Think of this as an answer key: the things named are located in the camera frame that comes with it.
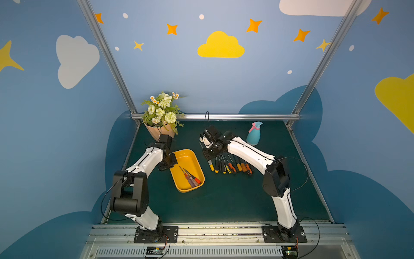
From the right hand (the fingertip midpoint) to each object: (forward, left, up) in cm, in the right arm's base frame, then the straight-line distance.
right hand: (207, 154), depth 89 cm
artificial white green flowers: (+16, +26, +18) cm, 35 cm away
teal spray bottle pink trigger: (+19, -30, -6) cm, 36 cm away
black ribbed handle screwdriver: (-2, -6, -10) cm, 12 cm away
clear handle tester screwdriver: (-11, +10, -10) cm, 18 cm away
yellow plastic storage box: (+2, +13, -9) cm, 16 cm away
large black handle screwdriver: (0, -9, -12) cm, 15 cm away
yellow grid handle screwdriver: (-1, -19, -10) cm, 22 cm away
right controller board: (-41, -41, -15) cm, 60 cm away
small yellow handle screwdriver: (-1, -2, -11) cm, 11 cm away
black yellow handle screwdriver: (-3, -12, -11) cm, 17 cm away
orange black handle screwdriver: (-2, -15, -11) cm, 19 cm away
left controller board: (-45, +21, -13) cm, 52 cm away
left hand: (-4, +20, -5) cm, 21 cm away
